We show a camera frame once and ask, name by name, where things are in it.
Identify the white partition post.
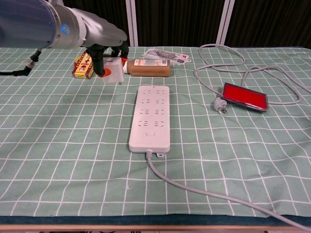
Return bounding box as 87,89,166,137
125,0,139,47
215,0,236,46

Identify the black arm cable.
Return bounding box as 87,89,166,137
0,48,42,77

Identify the yellow red small box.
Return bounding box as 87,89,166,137
71,52,95,80

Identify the green checkered tablecloth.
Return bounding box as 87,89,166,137
0,46,311,218

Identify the red flat box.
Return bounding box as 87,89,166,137
222,82,269,114

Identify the brown liquid bottle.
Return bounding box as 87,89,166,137
122,58,172,78

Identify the white power strip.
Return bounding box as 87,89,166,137
128,84,171,158

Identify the grey power cable with plug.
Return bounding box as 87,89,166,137
145,43,311,233

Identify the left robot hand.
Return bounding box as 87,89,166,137
81,9,129,78

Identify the white plug adapter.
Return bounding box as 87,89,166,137
102,57,125,85

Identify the clear white blister pack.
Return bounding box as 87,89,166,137
141,48,191,65

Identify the dark teal table underlay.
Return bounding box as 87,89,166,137
0,215,311,226

